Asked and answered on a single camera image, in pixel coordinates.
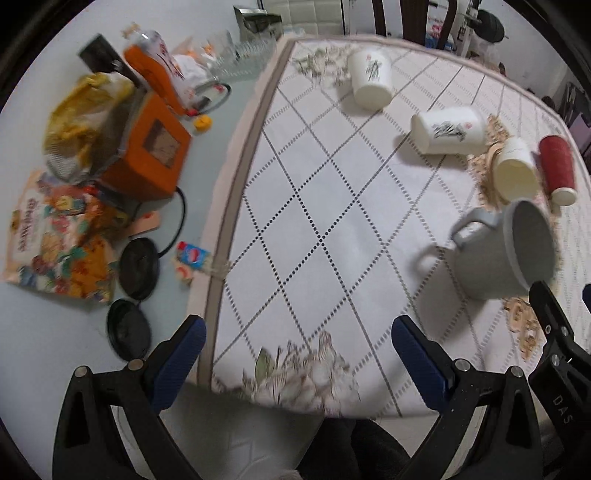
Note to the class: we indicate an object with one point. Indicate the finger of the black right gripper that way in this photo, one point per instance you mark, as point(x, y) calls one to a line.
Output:
point(561, 382)

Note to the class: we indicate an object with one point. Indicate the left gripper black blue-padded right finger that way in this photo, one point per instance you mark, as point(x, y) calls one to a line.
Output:
point(508, 442)

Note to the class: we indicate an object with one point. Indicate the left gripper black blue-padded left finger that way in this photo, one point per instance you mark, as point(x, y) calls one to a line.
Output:
point(88, 444)

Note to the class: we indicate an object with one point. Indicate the cream paper cup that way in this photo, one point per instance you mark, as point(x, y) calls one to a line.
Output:
point(515, 172)

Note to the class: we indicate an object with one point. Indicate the red paper cup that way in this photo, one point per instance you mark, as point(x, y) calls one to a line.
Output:
point(557, 166)

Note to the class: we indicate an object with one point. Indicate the white floral cup lying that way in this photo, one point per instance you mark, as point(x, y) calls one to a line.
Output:
point(450, 131)

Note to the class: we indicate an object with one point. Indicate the white floral cup far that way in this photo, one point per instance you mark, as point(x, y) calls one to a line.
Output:
point(372, 79)

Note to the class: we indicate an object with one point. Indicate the black round lid lower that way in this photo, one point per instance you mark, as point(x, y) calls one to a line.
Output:
point(128, 330)

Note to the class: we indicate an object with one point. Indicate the black round lid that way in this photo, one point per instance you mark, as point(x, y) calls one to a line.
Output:
point(128, 330)
point(138, 268)

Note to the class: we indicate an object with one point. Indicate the black round lid upper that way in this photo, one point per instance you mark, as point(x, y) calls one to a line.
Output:
point(138, 268)

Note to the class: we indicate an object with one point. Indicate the colourful snack bag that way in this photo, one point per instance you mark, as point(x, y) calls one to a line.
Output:
point(60, 240)

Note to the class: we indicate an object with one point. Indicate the small blue red packet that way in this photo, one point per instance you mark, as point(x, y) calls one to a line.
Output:
point(189, 258)

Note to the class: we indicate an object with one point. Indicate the diamond patterned table cloth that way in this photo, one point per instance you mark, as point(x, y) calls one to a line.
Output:
point(334, 224)

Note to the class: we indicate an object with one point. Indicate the yellow mesh bag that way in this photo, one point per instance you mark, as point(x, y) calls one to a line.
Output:
point(77, 122)

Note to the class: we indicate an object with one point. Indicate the orange gift box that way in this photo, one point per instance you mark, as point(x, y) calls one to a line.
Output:
point(156, 143)

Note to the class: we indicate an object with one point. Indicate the small yellow toy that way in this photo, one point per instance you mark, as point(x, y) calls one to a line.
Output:
point(202, 123)

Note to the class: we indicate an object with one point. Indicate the dark chair back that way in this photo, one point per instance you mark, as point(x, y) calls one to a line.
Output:
point(414, 20)

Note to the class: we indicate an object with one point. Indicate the clear glass tray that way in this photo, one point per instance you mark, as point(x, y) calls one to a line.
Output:
point(229, 61)

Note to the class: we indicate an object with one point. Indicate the grey handled mug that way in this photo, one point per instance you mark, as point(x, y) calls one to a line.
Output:
point(502, 254)

